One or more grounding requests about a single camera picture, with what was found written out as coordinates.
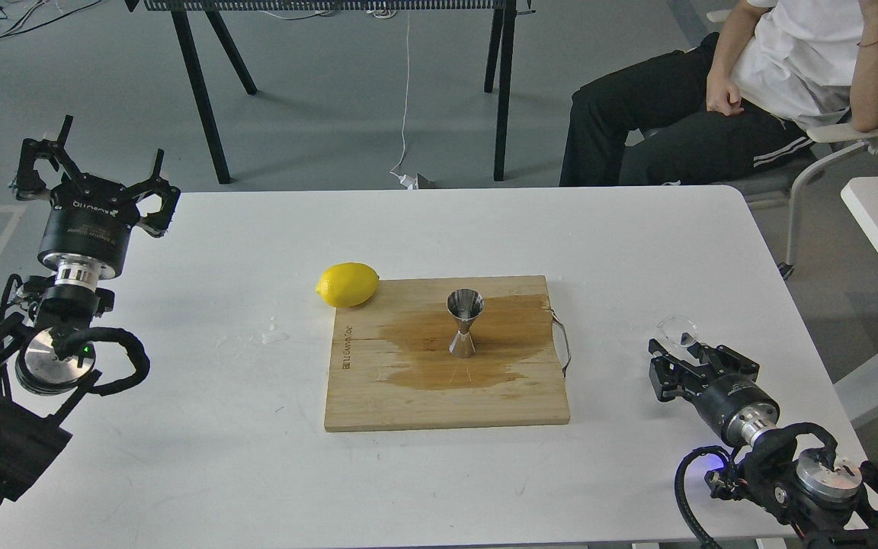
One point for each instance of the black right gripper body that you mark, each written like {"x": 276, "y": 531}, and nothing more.
{"x": 736, "y": 409}

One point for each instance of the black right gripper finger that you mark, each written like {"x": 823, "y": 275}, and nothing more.
{"x": 672, "y": 377}
{"x": 722, "y": 360}

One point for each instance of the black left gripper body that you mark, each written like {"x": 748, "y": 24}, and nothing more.
{"x": 93, "y": 229}

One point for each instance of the clear glass measuring cup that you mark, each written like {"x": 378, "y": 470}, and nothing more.
{"x": 676, "y": 331}

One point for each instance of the steel double jigger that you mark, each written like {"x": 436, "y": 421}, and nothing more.
{"x": 464, "y": 305}

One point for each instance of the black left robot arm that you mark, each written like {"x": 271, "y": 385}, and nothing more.
{"x": 51, "y": 354}

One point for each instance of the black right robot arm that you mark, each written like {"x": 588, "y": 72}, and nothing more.
{"x": 794, "y": 472}

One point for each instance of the yellow lemon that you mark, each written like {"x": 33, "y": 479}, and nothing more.
{"x": 347, "y": 285}

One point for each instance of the seated person white shirt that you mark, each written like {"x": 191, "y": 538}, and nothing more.
{"x": 740, "y": 103}

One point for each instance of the wooden cutting board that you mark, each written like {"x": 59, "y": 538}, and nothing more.
{"x": 391, "y": 367}

